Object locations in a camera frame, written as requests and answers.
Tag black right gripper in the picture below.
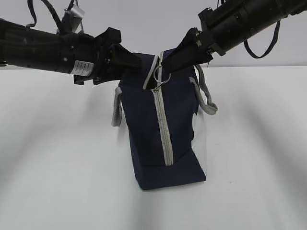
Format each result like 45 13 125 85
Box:
162 7 228 73

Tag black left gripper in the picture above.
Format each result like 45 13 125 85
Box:
71 27 142 85

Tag navy blue lunch bag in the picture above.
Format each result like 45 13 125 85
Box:
112 50 218 190

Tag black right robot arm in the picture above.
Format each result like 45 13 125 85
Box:
162 0 307 73

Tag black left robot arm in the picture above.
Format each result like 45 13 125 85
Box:
0 19 142 85

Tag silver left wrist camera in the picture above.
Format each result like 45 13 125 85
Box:
62 4 85 33

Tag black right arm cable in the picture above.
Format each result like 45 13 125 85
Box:
244 20 281 58

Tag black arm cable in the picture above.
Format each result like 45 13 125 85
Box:
25 0 75 34
244 20 281 58

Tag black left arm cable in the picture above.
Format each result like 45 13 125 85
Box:
25 0 75 34

